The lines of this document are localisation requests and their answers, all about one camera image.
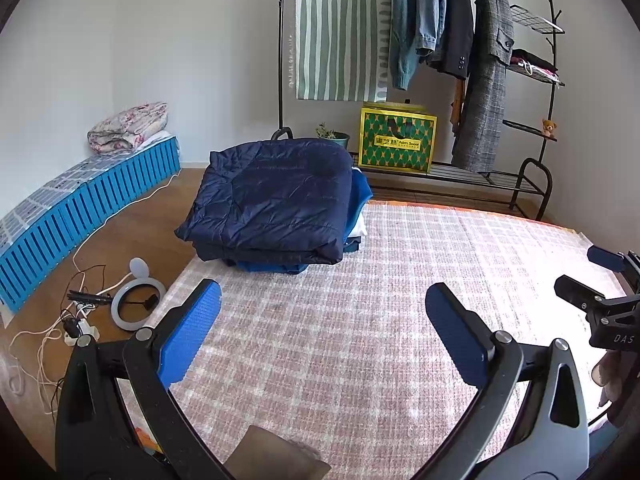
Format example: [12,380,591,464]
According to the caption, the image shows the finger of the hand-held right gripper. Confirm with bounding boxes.
[554,274,609,312]
[586,245,636,274]

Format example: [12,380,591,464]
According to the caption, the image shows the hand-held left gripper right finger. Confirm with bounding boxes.
[425,281,592,472]

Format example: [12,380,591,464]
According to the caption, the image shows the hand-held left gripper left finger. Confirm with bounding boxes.
[55,278,223,467]

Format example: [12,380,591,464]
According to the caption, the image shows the navy puffer jacket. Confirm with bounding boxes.
[175,139,355,267]

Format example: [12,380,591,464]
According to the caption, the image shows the black metal clothes rack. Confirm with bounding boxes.
[271,0,568,222]

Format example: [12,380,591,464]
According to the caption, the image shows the folded clothes on rack shelf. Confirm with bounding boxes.
[511,49,560,82]

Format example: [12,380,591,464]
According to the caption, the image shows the person's right hand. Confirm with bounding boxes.
[592,348,634,408]

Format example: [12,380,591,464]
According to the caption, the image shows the white power strip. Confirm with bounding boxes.
[63,316,97,347]

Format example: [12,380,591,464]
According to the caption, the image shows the pink checked blanket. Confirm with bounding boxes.
[117,200,633,480]

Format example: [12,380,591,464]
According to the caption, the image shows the blue white fleece garment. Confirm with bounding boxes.
[235,167,375,275]

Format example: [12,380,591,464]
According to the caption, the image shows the white folded sheet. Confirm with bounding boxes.
[133,130,174,154]

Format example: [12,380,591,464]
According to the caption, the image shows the grey plaid coat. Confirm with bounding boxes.
[451,0,516,173]

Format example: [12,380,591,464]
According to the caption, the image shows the green yellow patterned box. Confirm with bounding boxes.
[358,101,438,175]

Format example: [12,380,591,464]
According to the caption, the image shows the orange scarf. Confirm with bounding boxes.
[450,79,467,132]

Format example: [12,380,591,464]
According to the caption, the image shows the floral quilt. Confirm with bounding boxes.
[87,101,169,155]

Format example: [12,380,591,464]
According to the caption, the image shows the small potted plant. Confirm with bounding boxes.
[315,122,351,152]

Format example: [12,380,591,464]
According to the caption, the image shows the dark blazer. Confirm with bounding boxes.
[426,0,475,81]

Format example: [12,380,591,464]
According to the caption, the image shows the teal knit sweater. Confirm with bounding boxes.
[390,0,422,92]

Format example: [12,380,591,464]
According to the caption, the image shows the denim jacket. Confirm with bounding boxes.
[415,0,448,67]

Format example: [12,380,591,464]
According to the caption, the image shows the green striped cloth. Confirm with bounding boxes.
[295,0,393,103]

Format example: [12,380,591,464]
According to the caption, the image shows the white ring light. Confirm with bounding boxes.
[110,278,168,332]

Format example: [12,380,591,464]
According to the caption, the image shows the black floor cables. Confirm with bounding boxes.
[60,264,113,338]

